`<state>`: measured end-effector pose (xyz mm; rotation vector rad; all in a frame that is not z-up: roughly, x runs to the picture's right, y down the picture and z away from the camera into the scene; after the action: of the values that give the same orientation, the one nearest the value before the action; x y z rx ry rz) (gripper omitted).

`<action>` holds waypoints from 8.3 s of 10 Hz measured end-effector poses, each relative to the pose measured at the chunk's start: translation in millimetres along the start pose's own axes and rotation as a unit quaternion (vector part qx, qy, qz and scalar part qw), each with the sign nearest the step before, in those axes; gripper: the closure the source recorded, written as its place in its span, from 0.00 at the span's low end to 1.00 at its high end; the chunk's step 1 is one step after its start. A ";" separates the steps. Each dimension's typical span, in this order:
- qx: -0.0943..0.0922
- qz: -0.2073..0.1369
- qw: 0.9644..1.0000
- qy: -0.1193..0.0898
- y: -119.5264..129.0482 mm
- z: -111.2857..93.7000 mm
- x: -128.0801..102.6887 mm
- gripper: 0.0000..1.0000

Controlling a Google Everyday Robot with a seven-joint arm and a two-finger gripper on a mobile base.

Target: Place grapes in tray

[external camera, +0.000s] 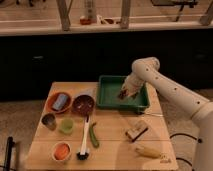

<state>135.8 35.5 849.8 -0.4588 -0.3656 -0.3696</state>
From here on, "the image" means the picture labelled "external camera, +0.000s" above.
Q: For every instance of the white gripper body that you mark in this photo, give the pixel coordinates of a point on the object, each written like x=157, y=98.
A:
x=132, y=84

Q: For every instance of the dark grape bunch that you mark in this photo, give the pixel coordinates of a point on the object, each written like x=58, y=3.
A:
x=123, y=94

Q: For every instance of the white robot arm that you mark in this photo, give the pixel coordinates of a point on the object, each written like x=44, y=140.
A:
x=200, y=109

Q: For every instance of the green plastic tray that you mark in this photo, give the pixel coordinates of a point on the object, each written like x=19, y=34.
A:
x=108, y=89

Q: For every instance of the dark brown bowl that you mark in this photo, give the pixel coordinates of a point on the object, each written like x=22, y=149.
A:
x=83, y=105

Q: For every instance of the yellow corn cob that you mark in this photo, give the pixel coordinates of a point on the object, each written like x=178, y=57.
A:
x=148, y=152

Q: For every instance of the green cucumber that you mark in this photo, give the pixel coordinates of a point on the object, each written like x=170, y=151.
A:
x=93, y=138

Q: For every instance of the blue-grey sponge block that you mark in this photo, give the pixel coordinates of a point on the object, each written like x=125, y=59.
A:
x=60, y=101

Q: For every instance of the wooden table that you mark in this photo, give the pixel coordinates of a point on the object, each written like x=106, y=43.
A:
x=115, y=152

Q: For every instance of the green plastic cup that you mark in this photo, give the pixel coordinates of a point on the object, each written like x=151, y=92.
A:
x=66, y=126

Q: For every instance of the orange bowl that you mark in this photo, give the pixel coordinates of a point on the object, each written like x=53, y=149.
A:
x=53, y=98

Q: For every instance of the grey metal cup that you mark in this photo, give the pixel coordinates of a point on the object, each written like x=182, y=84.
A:
x=49, y=121

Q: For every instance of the white bowl with carrot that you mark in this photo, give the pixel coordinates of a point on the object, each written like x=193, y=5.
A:
x=61, y=152

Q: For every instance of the black chair post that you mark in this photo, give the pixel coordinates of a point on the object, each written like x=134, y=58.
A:
x=8, y=153

